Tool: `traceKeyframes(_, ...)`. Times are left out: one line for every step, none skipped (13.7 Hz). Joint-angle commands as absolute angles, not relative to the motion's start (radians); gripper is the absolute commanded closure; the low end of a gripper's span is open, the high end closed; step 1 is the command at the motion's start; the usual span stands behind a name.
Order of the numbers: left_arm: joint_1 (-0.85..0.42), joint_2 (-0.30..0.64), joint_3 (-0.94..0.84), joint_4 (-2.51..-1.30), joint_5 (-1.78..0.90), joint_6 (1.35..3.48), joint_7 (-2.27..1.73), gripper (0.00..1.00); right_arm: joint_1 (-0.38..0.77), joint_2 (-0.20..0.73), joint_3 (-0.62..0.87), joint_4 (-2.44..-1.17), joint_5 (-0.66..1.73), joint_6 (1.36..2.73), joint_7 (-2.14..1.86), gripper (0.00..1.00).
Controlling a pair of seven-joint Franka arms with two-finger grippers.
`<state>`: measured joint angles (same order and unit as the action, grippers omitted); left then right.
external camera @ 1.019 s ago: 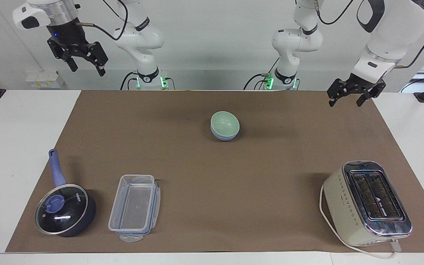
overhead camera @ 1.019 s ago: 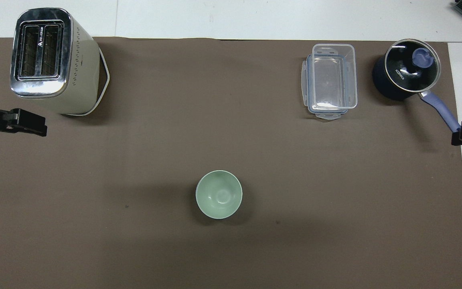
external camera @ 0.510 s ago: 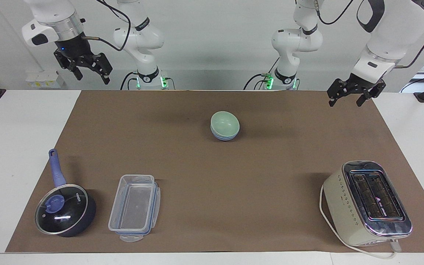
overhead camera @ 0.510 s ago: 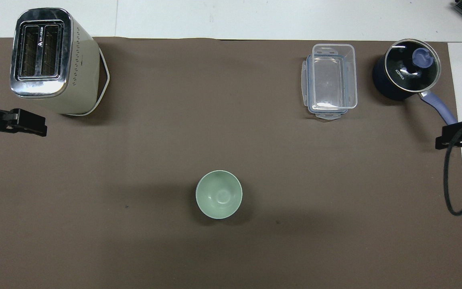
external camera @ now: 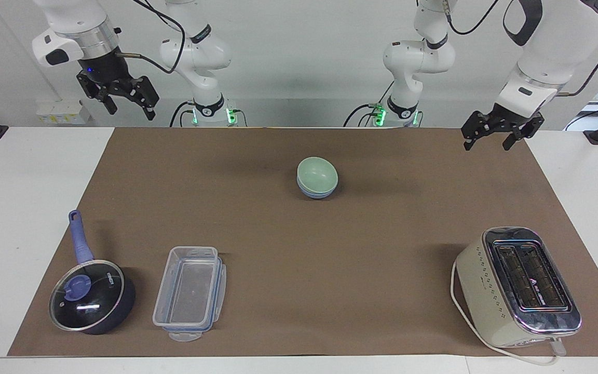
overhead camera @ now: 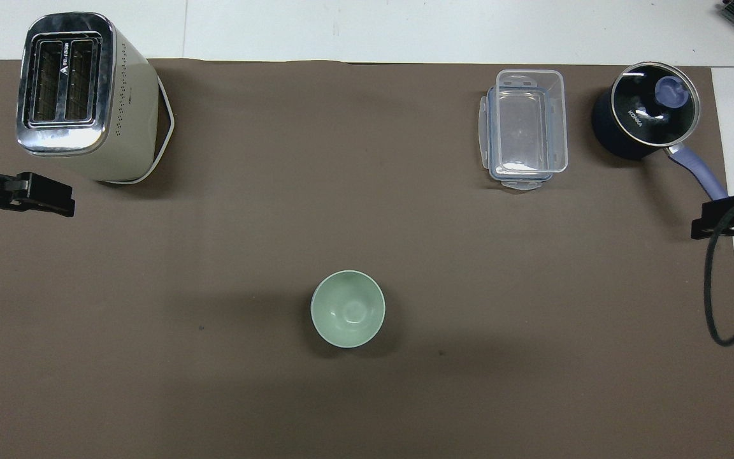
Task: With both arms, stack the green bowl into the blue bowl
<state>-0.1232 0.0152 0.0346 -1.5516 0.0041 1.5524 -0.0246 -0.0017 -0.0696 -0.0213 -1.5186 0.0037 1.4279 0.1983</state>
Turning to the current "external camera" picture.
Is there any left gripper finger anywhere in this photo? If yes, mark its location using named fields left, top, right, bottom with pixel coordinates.
left=502, top=113, right=545, bottom=152
left=460, top=111, right=498, bottom=152

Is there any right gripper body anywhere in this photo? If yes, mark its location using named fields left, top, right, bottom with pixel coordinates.
left=77, top=48, right=141, bottom=99

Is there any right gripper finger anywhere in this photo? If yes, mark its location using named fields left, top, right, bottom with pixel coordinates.
left=76, top=73, right=119, bottom=116
left=129, top=76, right=160, bottom=122

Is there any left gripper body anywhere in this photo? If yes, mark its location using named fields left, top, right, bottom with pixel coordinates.
left=490, top=102, right=536, bottom=130

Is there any green bowl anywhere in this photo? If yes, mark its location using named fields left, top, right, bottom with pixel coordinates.
left=297, top=157, right=339, bottom=194

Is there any blue bowl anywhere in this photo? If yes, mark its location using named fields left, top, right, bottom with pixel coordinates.
left=297, top=177, right=338, bottom=200

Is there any cream toaster chrome top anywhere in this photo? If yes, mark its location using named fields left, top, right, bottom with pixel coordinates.
left=455, top=226, right=583, bottom=349

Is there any glass pan lid purple knob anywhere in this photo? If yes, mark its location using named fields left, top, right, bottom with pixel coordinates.
left=49, top=260, right=125, bottom=332

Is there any clear plastic food container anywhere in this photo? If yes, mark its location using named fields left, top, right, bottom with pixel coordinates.
left=152, top=246, right=227, bottom=342

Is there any black cable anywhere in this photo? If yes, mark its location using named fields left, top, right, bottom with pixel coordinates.
left=556, top=15, right=598, bottom=98
left=343, top=103, right=384, bottom=128
left=169, top=101, right=196, bottom=128
left=564, top=92, right=598, bottom=131
left=116, top=0, right=187, bottom=75
left=443, top=0, right=502, bottom=36

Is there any white wall socket box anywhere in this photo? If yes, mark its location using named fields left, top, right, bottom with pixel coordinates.
left=36, top=100, right=91, bottom=126

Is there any white toaster cord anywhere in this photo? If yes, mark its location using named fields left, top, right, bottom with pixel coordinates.
left=450, top=259, right=567, bottom=366

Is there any dark blue saucepan purple handle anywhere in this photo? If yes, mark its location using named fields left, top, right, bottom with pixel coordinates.
left=49, top=210, right=137, bottom=336

